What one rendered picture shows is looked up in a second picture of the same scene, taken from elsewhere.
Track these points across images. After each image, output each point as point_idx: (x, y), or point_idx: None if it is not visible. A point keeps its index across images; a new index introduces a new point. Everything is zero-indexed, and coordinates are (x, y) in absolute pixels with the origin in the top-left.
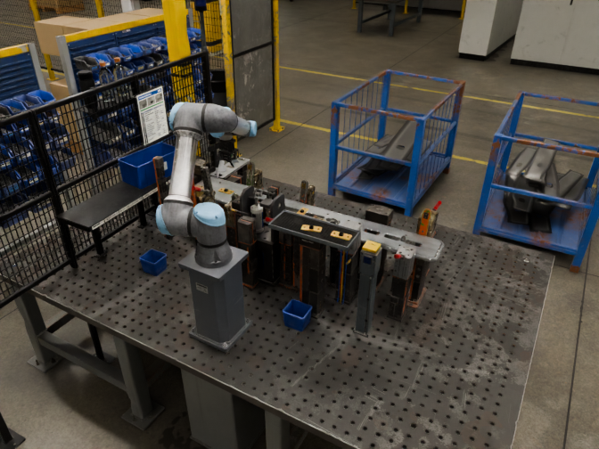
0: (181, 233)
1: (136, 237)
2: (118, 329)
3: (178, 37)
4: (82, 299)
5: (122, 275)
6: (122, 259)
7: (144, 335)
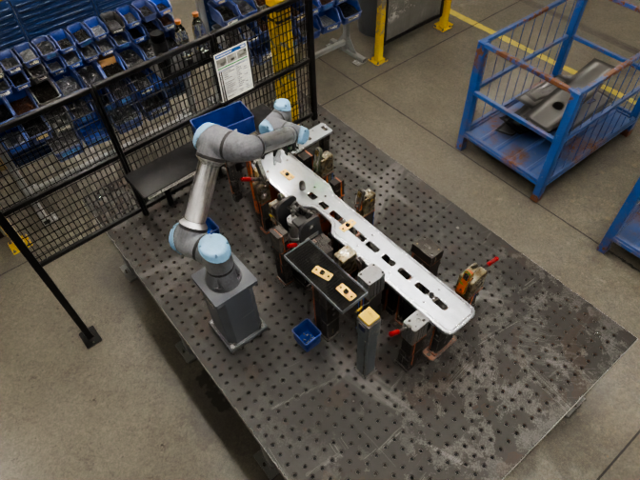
0: (189, 257)
1: None
2: (156, 297)
3: None
4: (139, 254)
5: None
6: None
7: (174, 310)
